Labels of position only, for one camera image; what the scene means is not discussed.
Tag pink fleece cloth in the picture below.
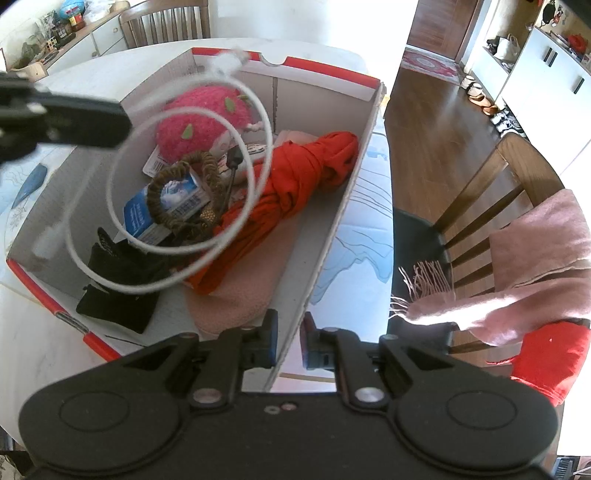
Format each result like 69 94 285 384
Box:
184 129 320 337

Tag blue white tissue pack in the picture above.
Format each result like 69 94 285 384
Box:
123 173 211 245

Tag pink dragonfruit plush toy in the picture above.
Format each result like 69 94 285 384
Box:
156 85 263 163

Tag black cloth item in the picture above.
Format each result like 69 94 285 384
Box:
75 226 177 335

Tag brown hair scrunchie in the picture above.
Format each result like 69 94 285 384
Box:
145 151 225 242

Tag black cable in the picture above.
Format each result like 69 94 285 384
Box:
216 146 246 218

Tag red knotted cloth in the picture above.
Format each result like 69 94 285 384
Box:
188 131 359 295

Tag white charging cable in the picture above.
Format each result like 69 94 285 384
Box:
32 48 275 296

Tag white red cardboard box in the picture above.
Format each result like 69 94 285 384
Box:
1 45 394 396

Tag white sideboard cabinet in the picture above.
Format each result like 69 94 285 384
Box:
1 1 130 81

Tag globe toy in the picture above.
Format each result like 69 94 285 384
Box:
58 0 86 20

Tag far wooden chair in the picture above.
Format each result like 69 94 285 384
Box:
119 0 211 49

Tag wooden chair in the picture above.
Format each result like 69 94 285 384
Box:
392 132 567 370
119 0 211 49

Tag near wooden chair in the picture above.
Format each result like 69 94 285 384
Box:
392 132 567 370

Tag red cloth on chair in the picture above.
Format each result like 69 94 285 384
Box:
511 322 590 407

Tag pink scarf on chair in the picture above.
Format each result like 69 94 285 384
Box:
391 189 590 346

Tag shoes on floor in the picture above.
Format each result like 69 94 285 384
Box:
460 75 527 138

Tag red doormat rug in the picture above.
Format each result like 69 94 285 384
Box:
401 46 461 85

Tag white tall cabinet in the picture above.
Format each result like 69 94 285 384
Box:
465 1 590 170

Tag brown entrance door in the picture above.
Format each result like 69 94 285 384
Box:
408 0 482 60

